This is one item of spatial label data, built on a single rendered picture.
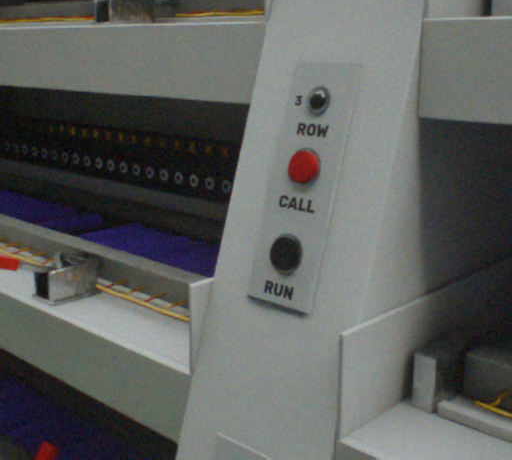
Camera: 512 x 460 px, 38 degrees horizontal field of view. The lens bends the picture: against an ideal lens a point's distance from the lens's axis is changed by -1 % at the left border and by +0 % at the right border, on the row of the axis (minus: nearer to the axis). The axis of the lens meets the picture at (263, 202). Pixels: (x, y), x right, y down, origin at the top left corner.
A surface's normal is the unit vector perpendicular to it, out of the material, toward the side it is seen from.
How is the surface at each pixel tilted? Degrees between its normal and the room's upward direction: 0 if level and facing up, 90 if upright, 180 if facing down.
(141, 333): 17
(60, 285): 90
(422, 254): 90
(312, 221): 90
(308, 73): 90
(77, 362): 107
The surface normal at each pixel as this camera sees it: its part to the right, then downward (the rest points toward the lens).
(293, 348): -0.64, -0.14
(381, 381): 0.74, 0.15
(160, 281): -0.67, 0.14
